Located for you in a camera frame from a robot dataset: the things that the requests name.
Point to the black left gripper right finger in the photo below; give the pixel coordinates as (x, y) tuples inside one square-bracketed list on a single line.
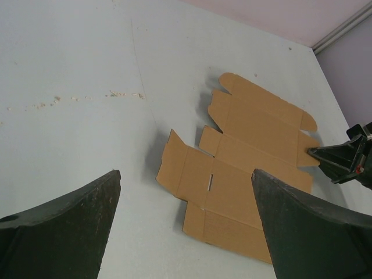
[(308, 237)]

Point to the aluminium frame post right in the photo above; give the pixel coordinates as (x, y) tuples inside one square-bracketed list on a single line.
[(342, 30)]

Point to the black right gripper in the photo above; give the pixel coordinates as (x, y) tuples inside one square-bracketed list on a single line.
[(348, 161)]

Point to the brown cardboard box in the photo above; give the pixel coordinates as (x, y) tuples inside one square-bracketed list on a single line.
[(255, 129)]

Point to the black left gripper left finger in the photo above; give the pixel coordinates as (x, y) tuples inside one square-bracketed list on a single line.
[(63, 238)]

